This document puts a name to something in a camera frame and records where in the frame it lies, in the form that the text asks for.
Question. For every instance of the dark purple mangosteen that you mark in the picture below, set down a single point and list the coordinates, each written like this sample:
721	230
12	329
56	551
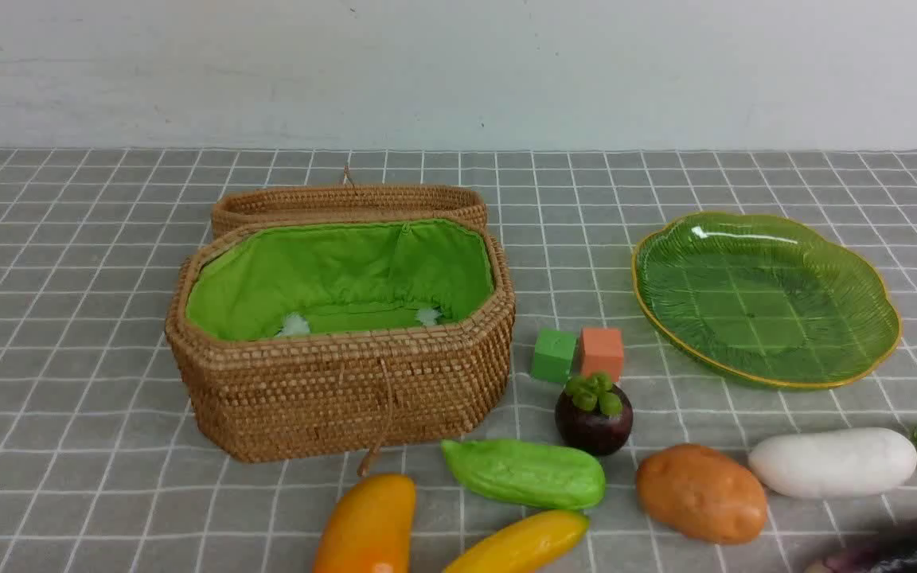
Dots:
593	414

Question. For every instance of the green chayote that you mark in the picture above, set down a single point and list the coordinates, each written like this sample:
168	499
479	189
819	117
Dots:
527	473

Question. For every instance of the orange mango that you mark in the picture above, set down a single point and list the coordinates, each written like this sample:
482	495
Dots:
370	527

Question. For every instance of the yellow banana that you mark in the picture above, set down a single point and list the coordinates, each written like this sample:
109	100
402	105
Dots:
526	545

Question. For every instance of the brown potato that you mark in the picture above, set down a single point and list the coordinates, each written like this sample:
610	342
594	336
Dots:
702	493

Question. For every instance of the white radish with leaves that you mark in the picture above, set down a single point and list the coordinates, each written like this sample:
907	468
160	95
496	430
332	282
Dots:
852	462

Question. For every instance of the purple eggplant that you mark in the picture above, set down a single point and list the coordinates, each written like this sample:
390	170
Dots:
891	550

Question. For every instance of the green cube block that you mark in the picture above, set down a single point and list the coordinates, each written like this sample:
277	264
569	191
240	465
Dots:
554	355

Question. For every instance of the woven rattan basket green lining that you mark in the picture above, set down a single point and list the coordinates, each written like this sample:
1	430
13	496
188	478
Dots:
296	340

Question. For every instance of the orange cube block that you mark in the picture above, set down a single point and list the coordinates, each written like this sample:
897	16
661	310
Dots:
602	351

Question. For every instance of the woven rattan basket lid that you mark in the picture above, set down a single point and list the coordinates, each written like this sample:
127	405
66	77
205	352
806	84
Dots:
349	200

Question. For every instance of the green glass leaf plate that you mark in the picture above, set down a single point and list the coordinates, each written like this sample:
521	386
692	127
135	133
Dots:
765	301

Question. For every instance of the grey checkered tablecloth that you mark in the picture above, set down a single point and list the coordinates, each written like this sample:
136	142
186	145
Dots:
102	468

